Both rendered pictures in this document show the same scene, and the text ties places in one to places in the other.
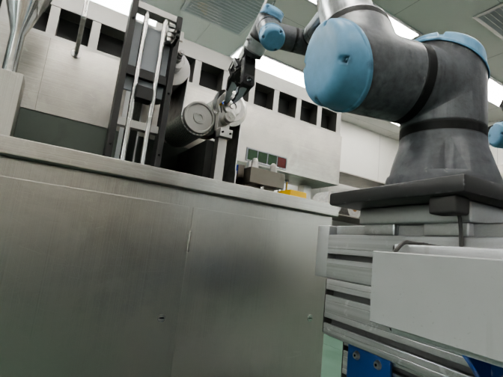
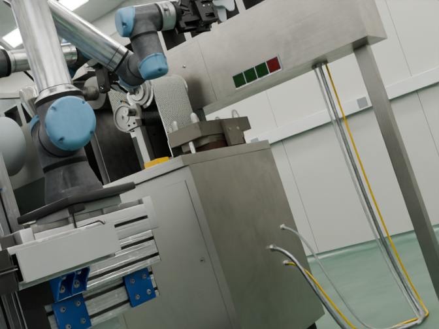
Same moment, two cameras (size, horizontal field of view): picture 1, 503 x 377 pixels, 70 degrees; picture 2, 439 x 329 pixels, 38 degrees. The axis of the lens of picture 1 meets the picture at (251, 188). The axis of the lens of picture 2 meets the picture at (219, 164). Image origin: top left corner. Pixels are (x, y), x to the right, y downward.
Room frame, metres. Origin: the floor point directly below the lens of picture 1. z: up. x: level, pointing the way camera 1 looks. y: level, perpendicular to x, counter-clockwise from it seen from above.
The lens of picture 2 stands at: (0.29, -2.36, 0.69)
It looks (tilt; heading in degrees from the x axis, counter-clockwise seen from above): 3 degrees up; 63
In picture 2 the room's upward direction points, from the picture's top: 18 degrees counter-clockwise
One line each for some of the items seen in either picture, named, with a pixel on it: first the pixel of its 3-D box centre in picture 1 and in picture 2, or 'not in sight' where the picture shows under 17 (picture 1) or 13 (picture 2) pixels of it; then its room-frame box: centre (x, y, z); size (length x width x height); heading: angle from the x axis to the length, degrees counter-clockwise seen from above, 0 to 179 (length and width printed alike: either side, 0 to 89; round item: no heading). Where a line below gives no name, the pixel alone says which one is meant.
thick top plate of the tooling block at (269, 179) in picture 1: (242, 182); (211, 131); (1.55, 0.04, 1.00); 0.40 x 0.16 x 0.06; 30
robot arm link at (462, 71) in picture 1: (438, 89); not in sight; (0.50, -0.26, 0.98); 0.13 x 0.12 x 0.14; 104
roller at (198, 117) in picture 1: (187, 125); (142, 116); (1.37, 0.28, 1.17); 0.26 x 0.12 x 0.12; 30
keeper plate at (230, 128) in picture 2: not in sight; (232, 132); (1.60, -0.03, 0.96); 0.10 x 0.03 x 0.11; 30
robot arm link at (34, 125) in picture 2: not in sight; (57, 138); (0.71, -0.73, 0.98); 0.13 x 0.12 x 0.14; 89
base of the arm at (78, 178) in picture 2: not in sight; (70, 181); (0.71, -0.72, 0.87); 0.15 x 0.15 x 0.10
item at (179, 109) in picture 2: (224, 152); (178, 118); (1.46, 0.13, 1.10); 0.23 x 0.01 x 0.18; 30
